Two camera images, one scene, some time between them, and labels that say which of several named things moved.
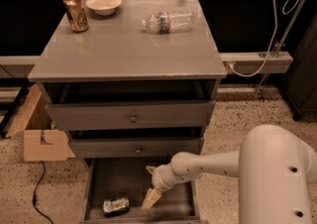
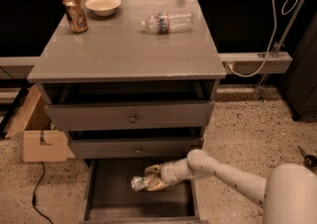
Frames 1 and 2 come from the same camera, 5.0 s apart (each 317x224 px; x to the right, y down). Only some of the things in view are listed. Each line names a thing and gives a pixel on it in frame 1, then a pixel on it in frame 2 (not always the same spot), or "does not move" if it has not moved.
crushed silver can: x=116 y=206 to x=138 y=182
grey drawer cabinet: x=131 y=77 does not move
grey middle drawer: x=135 y=147 does not move
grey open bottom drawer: x=177 y=204 does not move
